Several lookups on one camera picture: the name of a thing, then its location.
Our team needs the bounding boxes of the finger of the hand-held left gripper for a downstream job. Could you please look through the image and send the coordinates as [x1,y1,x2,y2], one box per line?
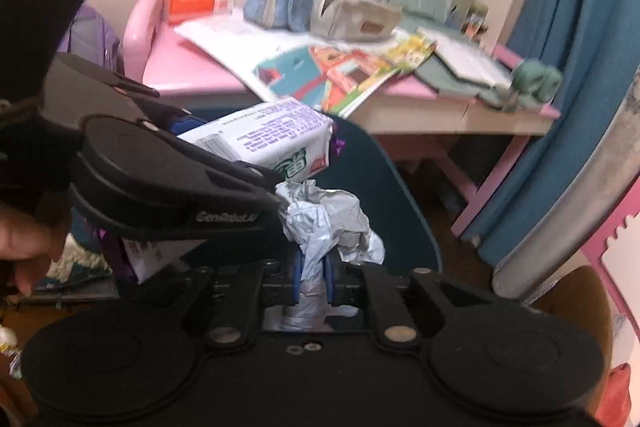
[200,157,292,214]
[115,89,208,135]

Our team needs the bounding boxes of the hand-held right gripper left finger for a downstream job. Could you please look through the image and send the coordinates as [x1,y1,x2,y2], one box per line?
[180,252,306,353]

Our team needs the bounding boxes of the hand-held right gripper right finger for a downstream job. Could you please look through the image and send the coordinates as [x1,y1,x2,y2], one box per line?
[324,253,521,355]

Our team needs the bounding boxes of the white purple carton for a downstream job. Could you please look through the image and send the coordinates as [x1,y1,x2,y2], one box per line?
[100,97,335,285]

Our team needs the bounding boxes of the silver wrapper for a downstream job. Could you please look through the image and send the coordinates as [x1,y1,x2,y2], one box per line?
[262,179,386,333]

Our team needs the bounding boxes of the dark teal bin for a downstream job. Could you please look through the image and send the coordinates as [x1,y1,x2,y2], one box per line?
[185,107,443,278]

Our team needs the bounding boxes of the person's left hand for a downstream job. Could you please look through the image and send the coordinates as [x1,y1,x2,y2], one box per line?
[0,199,53,298]

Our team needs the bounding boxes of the pink desk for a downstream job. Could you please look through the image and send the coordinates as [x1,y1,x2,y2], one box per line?
[122,0,563,238]

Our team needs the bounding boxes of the white printed paper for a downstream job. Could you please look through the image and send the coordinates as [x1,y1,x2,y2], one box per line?
[174,14,311,102]

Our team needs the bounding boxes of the teal cream zigzag quilt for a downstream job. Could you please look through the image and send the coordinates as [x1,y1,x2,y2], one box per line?
[47,232,116,288]

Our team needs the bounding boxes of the purple grey backpack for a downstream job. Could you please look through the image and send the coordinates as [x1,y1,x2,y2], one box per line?
[57,4,123,72]

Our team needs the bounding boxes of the colourful booklet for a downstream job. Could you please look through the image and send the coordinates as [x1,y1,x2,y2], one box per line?
[252,32,436,118]

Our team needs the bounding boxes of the beige pouch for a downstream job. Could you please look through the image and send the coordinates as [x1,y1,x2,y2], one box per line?
[310,0,403,42]

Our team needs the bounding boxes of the grey green notebook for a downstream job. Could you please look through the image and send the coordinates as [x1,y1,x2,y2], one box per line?
[415,27,516,102]

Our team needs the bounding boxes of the silver tube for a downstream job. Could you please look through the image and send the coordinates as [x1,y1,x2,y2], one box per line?
[492,72,640,303]

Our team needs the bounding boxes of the small picture cards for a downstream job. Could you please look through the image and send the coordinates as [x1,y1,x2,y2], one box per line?
[450,0,488,40]

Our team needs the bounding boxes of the green plush roll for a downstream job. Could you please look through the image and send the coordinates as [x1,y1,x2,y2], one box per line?
[495,59,563,110]

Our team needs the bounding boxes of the white scalloped board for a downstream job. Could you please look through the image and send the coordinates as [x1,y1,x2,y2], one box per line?
[600,212,640,308]

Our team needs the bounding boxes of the blue curtain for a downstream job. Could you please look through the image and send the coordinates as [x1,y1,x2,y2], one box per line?
[460,0,640,268]

